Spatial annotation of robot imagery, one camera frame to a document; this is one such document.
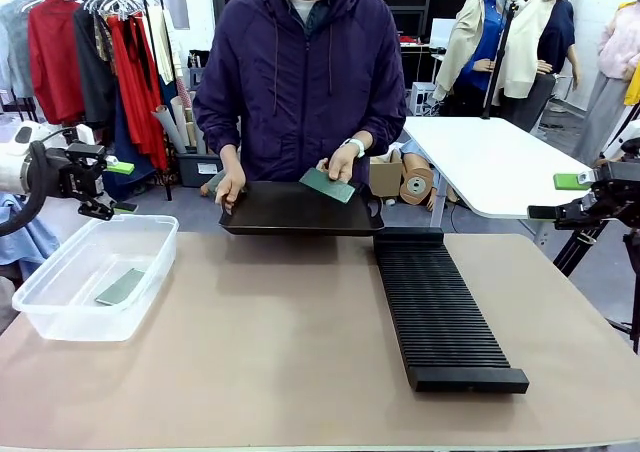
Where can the black clothes rack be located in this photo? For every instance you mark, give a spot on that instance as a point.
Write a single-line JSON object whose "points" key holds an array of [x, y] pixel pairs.
{"points": [[150, 47]]}

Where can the black jacket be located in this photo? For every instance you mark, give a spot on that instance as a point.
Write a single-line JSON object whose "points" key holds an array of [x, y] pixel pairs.
{"points": [[95, 87]]}

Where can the blue cloth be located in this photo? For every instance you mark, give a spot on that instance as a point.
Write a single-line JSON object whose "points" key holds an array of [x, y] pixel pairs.
{"points": [[30, 237]]}

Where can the mannequin in cream navy top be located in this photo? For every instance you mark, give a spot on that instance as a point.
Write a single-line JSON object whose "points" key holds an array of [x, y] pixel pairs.
{"points": [[535, 57]]}

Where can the person's left hand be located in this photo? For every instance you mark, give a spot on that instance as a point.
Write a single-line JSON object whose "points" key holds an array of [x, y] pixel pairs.
{"points": [[340, 164]]}

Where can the white table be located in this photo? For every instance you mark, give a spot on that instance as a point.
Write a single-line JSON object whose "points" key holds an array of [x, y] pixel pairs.
{"points": [[490, 162]]}

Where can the mannequin in pink sweater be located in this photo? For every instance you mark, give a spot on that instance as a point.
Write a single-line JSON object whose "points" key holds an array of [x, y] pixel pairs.
{"points": [[607, 72]]}

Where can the clear plastic box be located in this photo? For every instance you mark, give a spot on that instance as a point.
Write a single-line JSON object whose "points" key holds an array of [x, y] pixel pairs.
{"points": [[60, 317]]}

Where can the person's right forearm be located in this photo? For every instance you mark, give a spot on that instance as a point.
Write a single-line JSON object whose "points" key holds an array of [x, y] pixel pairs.
{"points": [[215, 127]]}

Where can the cardboard spool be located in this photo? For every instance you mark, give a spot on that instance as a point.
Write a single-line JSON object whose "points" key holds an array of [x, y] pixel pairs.
{"points": [[416, 184]]}

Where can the person's left forearm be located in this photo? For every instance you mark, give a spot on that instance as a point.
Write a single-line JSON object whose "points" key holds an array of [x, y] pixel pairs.
{"points": [[382, 127]]}

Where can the person in purple jacket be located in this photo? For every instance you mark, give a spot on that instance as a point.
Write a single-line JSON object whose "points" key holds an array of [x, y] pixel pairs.
{"points": [[300, 82]]}

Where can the grey storage bin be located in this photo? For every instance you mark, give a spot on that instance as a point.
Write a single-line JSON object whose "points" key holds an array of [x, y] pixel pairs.
{"points": [[197, 169]]}

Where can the cream garment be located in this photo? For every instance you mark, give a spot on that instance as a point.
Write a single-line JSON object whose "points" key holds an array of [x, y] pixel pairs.
{"points": [[162, 47]]}

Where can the red shirt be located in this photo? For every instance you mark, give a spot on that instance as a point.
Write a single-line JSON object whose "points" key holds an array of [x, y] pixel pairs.
{"points": [[52, 57]]}

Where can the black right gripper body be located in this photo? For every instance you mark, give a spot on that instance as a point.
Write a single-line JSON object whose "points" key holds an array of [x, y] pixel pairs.
{"points": [[620, 192]]}

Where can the green PCB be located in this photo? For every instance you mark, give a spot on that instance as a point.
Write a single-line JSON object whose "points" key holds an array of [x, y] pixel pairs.
{"points": [[120, 287], [330, 192]]}

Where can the navy garment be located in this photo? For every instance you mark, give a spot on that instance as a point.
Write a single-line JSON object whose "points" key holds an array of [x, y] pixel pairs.
{"points": [[130, 167]]}

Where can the light grey shirt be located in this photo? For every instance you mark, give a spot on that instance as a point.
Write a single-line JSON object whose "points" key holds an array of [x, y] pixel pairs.
{"points": [[15, 42]]}

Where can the black tripod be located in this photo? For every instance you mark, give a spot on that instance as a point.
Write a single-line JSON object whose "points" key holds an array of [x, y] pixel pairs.
{"points": [[580, 247]]}

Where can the mannequin in beige coat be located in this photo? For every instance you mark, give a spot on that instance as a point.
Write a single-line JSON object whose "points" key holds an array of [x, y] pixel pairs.
{"points": [[475, 42]]}

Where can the white crate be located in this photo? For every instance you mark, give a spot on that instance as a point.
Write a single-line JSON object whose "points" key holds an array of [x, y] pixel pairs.
{"points": [[422, 99]]}

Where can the beige paper roll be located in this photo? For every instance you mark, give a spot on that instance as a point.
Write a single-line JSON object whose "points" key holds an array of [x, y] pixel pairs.
{"points": [[181, 119]]}

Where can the person's right hand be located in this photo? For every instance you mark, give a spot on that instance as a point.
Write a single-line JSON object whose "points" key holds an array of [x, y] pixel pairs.
{"points": [[232, 187]]}

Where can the white wristwatch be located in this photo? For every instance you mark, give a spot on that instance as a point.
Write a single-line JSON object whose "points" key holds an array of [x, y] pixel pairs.
{"points": [[356, 147]]}

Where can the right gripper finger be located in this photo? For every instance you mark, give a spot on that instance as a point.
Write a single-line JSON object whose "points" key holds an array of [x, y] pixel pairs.
{"points": [[565, 214], [567, 180]]}

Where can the red dress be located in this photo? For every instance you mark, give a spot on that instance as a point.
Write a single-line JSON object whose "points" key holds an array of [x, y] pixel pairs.
{"points": [[137, 97]]}

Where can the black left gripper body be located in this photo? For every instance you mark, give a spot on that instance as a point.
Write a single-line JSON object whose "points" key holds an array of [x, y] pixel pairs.
{"points": [[80, 172]]}

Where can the white board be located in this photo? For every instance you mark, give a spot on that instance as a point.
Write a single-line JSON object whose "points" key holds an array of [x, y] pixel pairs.
{"points": [[442, 32]]}

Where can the yellow garment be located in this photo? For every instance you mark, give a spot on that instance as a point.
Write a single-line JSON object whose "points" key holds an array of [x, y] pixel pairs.
{"points": [[634, 84]]}

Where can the black camera stand pole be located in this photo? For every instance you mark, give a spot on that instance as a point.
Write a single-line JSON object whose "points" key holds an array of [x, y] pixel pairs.
{"points": [[502, 52]]}

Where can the brown cardboard box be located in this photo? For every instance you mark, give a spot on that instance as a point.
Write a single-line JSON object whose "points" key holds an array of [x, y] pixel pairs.
{"points": [[385, 177]]}

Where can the black handbag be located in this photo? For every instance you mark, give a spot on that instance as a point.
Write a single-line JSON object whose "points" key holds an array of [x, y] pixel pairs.
{"points": [[199, 59]]}

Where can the black slotted PCB rack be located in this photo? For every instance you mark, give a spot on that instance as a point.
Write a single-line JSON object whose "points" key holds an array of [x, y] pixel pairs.
{"points": [[440, 312]]}

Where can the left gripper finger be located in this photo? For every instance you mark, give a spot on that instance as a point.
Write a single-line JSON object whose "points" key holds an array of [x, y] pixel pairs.
{"points": [[122, 168], [100, 208]]}

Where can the grey paper roll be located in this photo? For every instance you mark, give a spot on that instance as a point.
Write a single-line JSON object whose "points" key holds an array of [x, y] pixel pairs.
{"points": [[170, 129]]}

